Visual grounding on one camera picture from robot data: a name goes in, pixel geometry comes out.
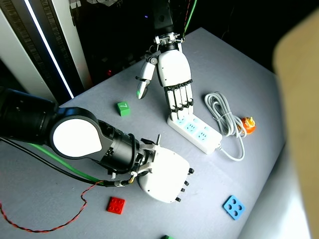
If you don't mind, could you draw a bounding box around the red toy brick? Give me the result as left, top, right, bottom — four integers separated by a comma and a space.
107, 196, 127, 215

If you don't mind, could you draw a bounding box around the white power strip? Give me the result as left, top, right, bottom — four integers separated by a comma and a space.
166, 113, 223, 155

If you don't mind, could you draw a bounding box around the black cable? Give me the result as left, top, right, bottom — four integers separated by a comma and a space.
0, 137, 130, 187

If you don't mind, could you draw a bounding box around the blurred beige post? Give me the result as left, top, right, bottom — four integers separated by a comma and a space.
273, 7, 319, 239

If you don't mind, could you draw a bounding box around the green cable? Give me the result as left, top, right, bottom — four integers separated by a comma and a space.
27, 143, 107, 186
182, 0, 198, 38

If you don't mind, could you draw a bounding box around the blue four-hole foam block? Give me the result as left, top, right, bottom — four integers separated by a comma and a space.
222, 195, 246, 221

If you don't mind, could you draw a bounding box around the white cabinet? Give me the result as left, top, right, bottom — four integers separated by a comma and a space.
0, 0, 93, 103

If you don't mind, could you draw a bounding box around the red-black twisted wire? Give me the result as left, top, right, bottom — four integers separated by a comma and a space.
0, 181, 107, 234
182, 0, 192, 38

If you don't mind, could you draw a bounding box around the white power strip cable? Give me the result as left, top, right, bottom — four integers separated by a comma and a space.
204, 91, 246, 162

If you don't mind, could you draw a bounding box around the green number cube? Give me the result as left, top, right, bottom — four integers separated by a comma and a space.
116, 101, 131, 118

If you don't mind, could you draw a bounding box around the grey table cloth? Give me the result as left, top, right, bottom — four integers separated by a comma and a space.
0, 26, 287, 239

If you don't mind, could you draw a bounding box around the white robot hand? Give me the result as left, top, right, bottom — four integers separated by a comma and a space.
135, 50, 195, 120
138, 146, 195, 204

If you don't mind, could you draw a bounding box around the white LED light strip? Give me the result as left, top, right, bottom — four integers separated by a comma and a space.
23, 0, 75, 100

